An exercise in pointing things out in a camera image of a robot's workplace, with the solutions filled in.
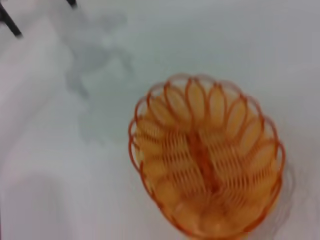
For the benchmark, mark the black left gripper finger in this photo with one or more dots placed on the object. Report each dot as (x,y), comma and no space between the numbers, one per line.
(11,23)
(72,3)

